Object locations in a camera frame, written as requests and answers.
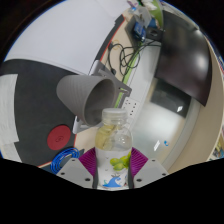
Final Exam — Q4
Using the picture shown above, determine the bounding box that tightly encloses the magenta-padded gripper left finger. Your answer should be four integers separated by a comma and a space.
55, 148, 98, 189

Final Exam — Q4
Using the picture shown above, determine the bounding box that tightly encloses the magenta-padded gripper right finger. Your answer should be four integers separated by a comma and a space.
128, 147, 170, 189

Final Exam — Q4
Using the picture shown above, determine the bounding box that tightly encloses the clear plastic water bottle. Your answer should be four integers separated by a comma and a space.
94, 107, 134, 191

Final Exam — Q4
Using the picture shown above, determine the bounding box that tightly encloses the flat round red coaster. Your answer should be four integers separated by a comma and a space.
46, 124, 73, 151

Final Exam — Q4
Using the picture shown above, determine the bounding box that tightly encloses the grey ribbed cup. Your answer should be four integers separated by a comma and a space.
55, 74, 119, 126

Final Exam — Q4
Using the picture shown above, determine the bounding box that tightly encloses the black desk mat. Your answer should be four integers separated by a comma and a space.
0, 59, 98, 168

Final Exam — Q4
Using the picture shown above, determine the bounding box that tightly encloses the white paper napkin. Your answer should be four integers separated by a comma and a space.
0, 73, 20, 163

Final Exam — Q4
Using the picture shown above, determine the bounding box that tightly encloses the black computer monitor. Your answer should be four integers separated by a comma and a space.
153, 9, 213, 107

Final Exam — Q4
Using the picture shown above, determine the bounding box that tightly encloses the blue electronic device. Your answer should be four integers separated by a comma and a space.
133, 19, 148, 38

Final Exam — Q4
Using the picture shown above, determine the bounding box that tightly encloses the blue coiled cable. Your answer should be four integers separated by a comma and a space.
50, 147, 81, 175

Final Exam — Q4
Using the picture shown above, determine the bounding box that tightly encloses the white wall socket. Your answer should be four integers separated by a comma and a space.
121, 96, 141, 118

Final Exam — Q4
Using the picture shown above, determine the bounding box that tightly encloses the black cable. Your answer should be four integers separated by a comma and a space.
108, 39, 158, 71

